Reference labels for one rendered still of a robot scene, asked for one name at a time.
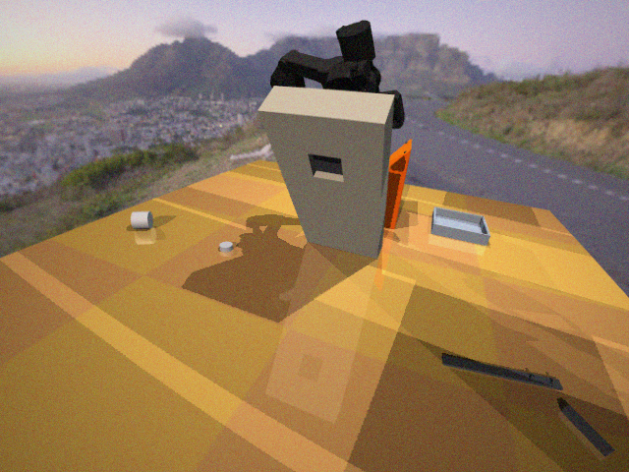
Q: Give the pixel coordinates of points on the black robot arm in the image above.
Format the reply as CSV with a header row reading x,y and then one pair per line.
x,y
350,72

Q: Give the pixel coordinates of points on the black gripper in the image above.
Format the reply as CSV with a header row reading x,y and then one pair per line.
x,y
398,117

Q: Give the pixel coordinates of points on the grey panel with rectangular slot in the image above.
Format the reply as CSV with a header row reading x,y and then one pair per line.
x,y
333,148

